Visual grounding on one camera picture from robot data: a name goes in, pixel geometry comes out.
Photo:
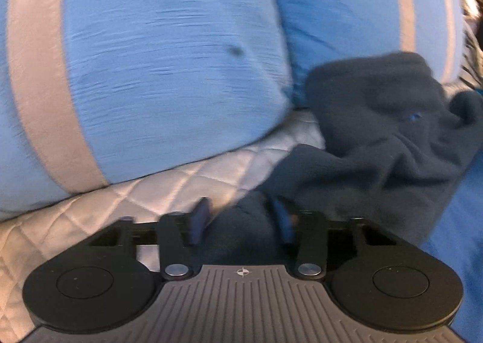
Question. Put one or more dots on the blue fleece hooded jacket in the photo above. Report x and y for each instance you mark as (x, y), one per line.
(377, 120)

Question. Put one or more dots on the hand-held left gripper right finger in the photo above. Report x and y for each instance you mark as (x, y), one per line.
(283, 222)

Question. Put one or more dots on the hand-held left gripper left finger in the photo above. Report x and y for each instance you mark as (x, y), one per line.
(198, 220)

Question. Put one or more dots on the blue grey-striped pillow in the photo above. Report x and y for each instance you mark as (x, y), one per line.
(339, 7)
(151, 64)

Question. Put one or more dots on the grey quilted lace-edged bedspread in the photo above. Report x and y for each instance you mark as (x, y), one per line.
(151, 196)

